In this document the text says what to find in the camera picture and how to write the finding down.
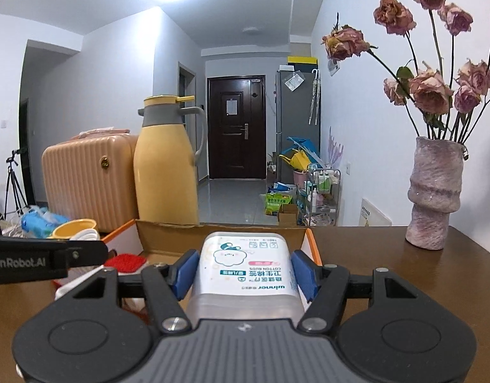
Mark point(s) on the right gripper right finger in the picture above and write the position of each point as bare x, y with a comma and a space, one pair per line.
327, 289

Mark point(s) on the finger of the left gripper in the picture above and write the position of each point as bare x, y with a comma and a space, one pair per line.
84, 253

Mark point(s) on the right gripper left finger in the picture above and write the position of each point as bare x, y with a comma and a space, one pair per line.
163, 287

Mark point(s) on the red white lint brush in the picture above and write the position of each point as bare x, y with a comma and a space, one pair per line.
115, 287

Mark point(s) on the white cotton swab box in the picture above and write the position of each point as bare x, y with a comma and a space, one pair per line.
244, 276

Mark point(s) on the yellow ceramic mug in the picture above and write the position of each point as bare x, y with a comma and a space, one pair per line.
70, 229

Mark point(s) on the blue tissue pack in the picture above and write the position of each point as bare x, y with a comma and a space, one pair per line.
40, 222

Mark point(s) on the open cardboard box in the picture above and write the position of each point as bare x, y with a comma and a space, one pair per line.
166, 244

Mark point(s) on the pink ribbed suitcase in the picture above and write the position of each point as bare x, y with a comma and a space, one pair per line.
91, 177

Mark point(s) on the white framed board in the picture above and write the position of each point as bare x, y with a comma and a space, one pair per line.
371, 216

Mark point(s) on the small cardboard box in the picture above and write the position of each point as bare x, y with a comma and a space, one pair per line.
287, 215

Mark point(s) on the green printed box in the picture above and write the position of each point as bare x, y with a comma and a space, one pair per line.
274, 201

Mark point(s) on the yellow thermos jug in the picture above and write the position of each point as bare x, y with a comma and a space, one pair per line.
165, 163

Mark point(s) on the yellow watering can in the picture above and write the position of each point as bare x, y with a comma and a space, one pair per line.
298, 161

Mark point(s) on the pink textured vase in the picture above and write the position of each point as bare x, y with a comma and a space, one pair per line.
434, 190

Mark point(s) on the grey refrigerator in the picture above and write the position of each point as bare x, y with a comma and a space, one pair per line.
293, 99

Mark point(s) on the dark entrance door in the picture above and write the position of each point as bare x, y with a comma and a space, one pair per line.
237, 142

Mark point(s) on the white folded umbrella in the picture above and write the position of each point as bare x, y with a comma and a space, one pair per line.
315, 100

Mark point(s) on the dried pink roses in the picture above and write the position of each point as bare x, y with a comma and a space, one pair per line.
450, 108

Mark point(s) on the yellow black box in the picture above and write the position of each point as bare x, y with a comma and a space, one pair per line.
303, 60

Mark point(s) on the black camera tripod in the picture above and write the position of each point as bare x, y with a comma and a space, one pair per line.
12, 187

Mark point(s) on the metal wire trolley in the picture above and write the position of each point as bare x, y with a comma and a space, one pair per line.
318, 198

